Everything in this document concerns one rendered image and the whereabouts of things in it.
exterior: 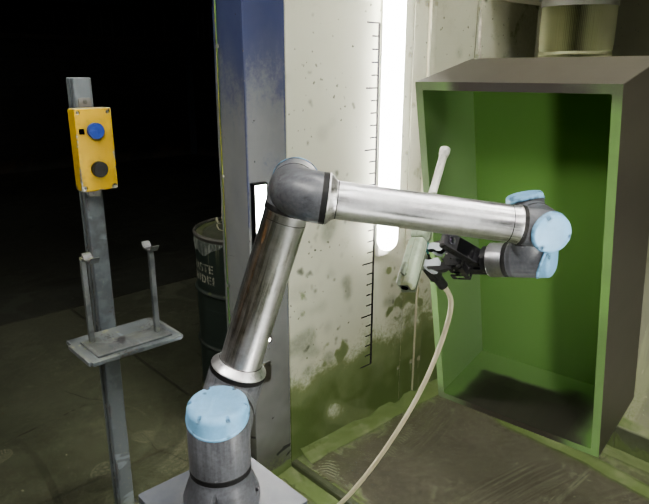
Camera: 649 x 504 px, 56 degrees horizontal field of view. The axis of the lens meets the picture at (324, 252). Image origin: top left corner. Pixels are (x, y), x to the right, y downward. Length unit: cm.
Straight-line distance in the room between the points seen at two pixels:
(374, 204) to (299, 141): 105
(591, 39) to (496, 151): 99
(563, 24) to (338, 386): 190
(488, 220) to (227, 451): 79
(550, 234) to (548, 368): 126
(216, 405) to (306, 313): 110
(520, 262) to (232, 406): 78
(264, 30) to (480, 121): 81
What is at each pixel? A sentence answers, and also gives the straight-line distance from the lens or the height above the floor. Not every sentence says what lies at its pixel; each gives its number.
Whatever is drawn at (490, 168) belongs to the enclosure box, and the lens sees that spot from 232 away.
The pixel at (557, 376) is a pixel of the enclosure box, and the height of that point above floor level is 53.
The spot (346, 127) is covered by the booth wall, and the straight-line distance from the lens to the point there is 251.
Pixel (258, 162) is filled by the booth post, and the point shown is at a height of 135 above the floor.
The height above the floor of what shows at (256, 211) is 118.
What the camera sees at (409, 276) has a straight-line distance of 165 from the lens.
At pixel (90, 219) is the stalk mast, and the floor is 119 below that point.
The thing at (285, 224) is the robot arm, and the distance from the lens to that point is 147.
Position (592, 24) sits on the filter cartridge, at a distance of 312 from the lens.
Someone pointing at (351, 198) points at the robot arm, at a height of 140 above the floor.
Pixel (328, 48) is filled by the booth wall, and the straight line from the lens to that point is 243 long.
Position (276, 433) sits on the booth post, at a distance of 268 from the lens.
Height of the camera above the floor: 168
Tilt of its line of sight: 17 degrees down
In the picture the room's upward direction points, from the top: straight up
